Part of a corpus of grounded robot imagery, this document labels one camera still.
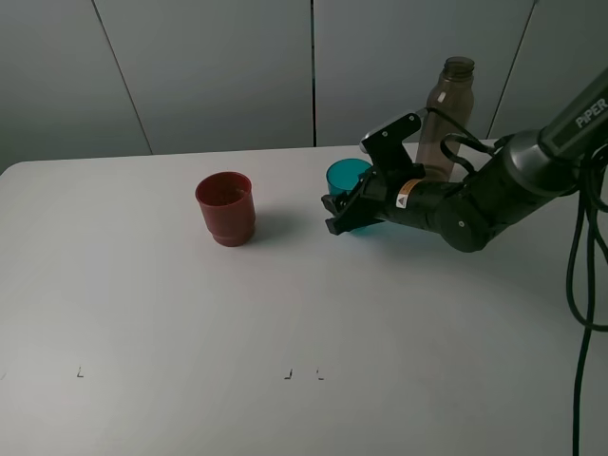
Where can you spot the smoky translucent water bottle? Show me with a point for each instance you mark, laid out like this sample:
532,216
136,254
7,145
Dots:
453,97

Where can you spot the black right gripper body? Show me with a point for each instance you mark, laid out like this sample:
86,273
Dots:
392,167

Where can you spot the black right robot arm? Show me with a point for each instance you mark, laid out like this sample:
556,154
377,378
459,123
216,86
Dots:
504,182

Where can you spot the red plastic cup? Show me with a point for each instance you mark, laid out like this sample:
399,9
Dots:
227,206

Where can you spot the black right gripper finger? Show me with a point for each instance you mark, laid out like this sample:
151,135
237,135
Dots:
348,213

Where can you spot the teal translucent plastic cup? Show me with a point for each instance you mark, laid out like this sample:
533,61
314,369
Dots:
344,176

